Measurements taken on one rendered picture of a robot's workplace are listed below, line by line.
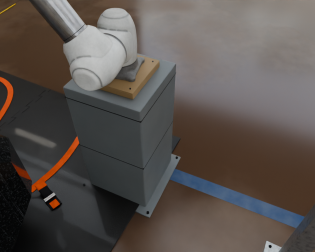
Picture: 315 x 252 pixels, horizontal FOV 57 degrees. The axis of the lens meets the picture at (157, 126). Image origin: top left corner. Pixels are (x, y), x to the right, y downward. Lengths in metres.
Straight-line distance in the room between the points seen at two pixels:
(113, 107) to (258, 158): 1.23
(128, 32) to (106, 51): 0.18
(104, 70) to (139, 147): 0.46
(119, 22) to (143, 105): 0.34
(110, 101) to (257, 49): 2.30
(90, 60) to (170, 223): 1.11
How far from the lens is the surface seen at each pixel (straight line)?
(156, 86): 1.34
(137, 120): 1.25
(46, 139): 2.30
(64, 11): 1.09
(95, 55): 1.07
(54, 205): 1.93
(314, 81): 3.05
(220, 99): 2.55
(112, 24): 1.21
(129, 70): 1.32
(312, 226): 1.36
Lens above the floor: 1.62
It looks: 46 degrees down
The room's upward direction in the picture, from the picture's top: straight up
